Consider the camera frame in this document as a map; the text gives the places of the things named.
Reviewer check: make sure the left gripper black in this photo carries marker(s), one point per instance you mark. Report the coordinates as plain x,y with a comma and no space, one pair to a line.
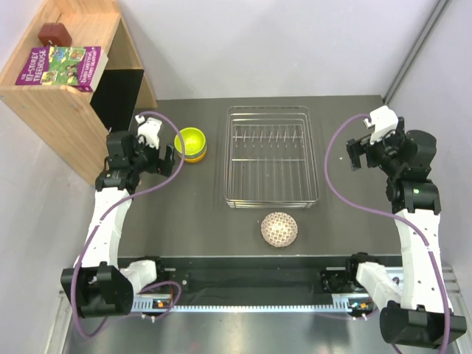
161,167

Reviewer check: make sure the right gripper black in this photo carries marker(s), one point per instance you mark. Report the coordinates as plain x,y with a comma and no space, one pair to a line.
356,147

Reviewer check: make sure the lime green bowl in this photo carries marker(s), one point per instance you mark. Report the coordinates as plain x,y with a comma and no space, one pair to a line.
194,140

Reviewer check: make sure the blue bowl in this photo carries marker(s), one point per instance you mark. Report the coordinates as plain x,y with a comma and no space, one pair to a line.
197,155

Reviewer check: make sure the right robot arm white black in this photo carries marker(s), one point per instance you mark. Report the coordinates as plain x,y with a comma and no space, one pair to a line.
417,313

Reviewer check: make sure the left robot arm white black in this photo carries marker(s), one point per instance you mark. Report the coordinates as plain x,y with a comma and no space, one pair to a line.
100,288

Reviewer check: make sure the orange yellow bowl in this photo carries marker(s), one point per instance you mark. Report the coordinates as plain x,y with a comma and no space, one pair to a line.
193,161

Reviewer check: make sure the wooden shelf unit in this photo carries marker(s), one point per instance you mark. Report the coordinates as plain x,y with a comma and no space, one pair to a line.
74,123

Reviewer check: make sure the patterned beige upturned bowl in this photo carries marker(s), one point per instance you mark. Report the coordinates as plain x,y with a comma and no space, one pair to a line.
279,229

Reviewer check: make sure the purple treehouse book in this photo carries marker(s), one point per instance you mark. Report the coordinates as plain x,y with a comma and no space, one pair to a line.
78,67

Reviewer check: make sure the dark red block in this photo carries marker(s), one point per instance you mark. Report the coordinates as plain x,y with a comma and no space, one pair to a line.
54,34

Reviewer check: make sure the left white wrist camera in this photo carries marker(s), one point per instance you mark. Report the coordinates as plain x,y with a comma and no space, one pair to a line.
148,131

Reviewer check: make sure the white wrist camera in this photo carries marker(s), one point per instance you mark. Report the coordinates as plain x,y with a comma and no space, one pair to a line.
382,120
148,131

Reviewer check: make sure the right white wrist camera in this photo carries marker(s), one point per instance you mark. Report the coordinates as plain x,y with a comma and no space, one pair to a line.
382,120

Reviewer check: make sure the metal wire dish rack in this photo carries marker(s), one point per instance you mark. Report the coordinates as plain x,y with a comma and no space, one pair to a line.
270,159

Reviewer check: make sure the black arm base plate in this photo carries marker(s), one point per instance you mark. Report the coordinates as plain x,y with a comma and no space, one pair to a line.
263,280

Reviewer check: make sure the aluminium rail frame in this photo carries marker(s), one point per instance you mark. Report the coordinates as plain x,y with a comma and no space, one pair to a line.
161,297

